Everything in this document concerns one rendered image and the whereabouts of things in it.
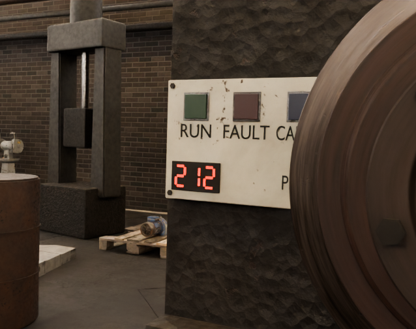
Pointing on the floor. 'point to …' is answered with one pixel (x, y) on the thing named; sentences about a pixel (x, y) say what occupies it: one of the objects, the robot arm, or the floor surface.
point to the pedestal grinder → (15, 146)
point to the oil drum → (14, 249)
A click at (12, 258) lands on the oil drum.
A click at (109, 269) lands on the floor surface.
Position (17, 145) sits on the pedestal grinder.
